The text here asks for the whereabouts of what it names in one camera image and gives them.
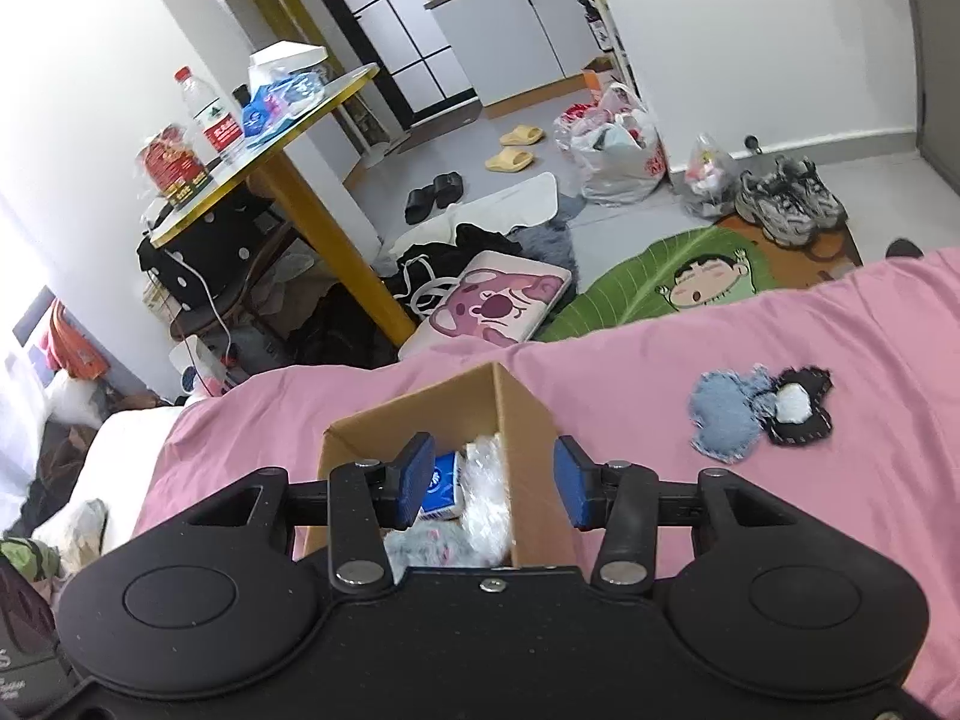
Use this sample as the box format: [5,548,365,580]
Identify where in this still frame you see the blue tissue pack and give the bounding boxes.
[420,452,464,520]

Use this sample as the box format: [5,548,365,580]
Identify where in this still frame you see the clear plastic bag packet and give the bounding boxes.
[460,434,512,562]

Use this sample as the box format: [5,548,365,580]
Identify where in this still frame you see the blue denim cloth toy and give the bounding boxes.
[688,366,775,465]

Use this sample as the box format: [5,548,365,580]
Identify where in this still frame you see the black cloth toy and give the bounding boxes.
[761,366,833,447]

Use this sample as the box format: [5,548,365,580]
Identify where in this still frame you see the grey plush mouse slipper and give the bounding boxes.
[384,520,509,574]

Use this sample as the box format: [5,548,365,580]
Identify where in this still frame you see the cardboard box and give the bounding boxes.
[319,362,578,577]

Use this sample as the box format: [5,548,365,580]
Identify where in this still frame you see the pink bear cushion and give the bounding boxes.
[398,250,573,359]

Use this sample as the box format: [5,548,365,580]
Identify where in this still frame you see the black clothing pile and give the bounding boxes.
[374,223,523,323]

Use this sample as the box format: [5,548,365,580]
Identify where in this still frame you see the green leaf cartoon rug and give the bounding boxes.
[532,213,864,345]

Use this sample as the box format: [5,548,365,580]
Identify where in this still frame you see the black slipper left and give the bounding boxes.
[404,185,434,226]

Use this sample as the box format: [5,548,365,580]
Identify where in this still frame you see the black slipper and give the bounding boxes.
[433,171,464,210]
[404,185,434,226]

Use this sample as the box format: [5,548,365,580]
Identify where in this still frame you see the pink bed sheet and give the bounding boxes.
[139,249,958,718]

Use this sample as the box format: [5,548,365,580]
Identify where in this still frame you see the white floor mat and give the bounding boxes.
[382,172,558,260]

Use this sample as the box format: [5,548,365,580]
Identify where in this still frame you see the black polka dot bag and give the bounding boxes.
[137,184,277,309]

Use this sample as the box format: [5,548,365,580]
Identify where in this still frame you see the black slipper right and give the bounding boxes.
[433,171,464,210]

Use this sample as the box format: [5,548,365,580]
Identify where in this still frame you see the small clear trash bag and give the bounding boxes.
[682,133,739,221]

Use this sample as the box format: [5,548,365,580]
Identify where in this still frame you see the white red plastic bag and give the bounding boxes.
[553,83,667,205]

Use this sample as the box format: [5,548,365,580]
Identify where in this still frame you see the yellow slipper near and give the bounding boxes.
[485,146,535,174]

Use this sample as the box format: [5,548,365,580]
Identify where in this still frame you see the yellow slipper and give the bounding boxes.
[500,125,545,148]
[485,146,535,174]

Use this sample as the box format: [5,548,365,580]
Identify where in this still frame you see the grey sneaker left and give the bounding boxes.
[734,171,817,249]

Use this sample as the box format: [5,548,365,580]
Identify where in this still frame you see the grey sneaker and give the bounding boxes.
[775,156,848,231]
[734,171,817,249]

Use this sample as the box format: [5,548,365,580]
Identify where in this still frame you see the yellow slipper far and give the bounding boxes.
[500,125,545,148]

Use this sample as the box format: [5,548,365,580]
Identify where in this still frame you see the round white yellow-rimmed table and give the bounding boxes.
[149,64,415,346]

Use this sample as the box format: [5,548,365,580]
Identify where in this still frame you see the grey sneaker right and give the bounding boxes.
[775,156,848,231]

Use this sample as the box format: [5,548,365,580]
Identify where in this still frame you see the water bottle red label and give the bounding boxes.
[174,67,244,161]

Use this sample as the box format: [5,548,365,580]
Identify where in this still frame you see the red snack jar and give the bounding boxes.
[137,124,212,206]

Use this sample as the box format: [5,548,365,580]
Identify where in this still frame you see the blue plastic bag on table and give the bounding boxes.
[241,71,325,148]

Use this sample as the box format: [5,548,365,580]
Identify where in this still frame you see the white tissue box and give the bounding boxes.
[247,41,329,93]

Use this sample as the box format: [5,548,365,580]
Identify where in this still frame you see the white kitchen cabinet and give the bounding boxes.
[425,0,601,107]

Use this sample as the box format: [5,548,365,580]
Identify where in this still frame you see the grey wardrobe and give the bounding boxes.
[910,0,960,192]

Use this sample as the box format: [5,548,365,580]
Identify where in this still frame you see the white charging cable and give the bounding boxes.
[145,227,243,392]

